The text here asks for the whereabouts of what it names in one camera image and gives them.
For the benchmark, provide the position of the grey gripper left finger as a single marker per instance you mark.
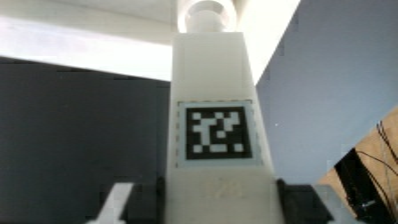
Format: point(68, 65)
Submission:
point(116, 202)

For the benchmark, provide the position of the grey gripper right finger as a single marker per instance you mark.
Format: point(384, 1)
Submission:
point(302, 206)

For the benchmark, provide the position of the white desk leg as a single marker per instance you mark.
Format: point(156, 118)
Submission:
point(220, 186)

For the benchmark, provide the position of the white U-shaped obstacle frame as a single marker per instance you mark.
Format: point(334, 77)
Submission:
point(108, 34)

